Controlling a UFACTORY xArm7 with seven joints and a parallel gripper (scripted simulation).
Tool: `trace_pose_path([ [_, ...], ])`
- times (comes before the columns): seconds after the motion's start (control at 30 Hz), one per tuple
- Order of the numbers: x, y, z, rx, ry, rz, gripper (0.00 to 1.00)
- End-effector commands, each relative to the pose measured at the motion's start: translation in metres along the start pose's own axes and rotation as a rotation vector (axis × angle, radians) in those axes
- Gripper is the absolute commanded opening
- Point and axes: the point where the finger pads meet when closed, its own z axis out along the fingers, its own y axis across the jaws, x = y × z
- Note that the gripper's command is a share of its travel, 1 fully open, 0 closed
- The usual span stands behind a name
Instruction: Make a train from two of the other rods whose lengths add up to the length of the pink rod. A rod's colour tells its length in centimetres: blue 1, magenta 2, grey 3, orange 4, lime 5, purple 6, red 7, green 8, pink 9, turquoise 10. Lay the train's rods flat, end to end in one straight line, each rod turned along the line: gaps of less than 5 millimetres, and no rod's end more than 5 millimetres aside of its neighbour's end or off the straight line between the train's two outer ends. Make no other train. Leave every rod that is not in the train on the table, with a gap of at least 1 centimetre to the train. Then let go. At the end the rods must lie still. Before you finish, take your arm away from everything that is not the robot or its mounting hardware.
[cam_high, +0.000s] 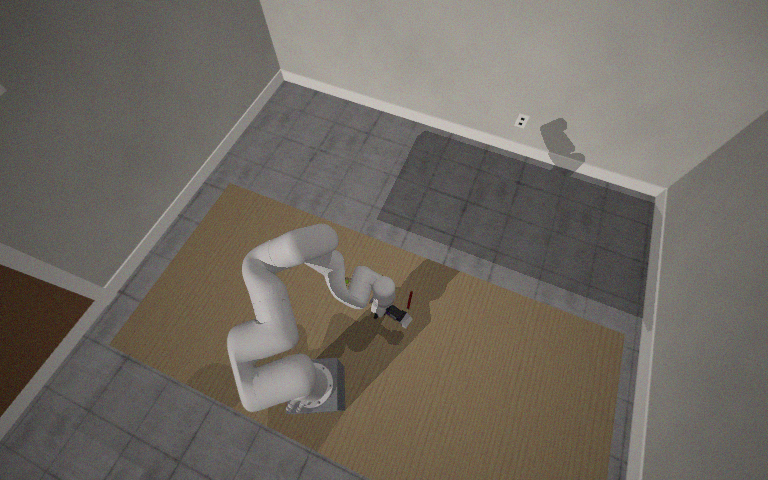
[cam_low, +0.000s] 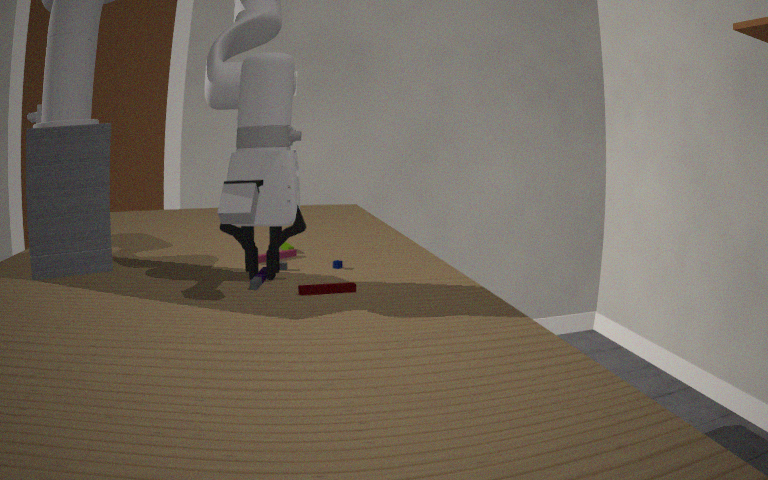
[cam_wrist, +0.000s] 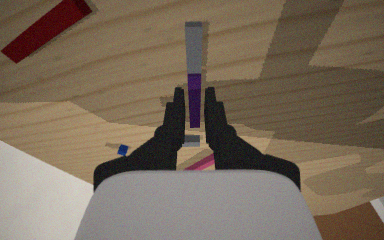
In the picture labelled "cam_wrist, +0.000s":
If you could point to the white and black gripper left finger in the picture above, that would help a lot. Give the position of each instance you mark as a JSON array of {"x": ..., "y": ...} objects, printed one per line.
[{"x": 159, "y": 152}]

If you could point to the pink rod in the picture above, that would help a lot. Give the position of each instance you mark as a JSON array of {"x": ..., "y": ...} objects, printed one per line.
[{"x": 202, "y": 164}]

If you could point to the purple rod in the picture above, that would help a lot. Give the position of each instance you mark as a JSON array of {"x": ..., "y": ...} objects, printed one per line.
[{"x": 194, "y": 94}]

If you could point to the dark red rod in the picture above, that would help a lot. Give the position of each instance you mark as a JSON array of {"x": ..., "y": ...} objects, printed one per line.
[{"x": 58, "y": 19}]

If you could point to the grey rod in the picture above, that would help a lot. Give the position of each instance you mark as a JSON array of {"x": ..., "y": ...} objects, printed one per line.
[
  {"x": 191, "y": 141},
  {"x": 193, "y": 39}
]

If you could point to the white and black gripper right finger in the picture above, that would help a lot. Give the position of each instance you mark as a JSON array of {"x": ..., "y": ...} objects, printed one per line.
[{"x": 232, "y": 152}]

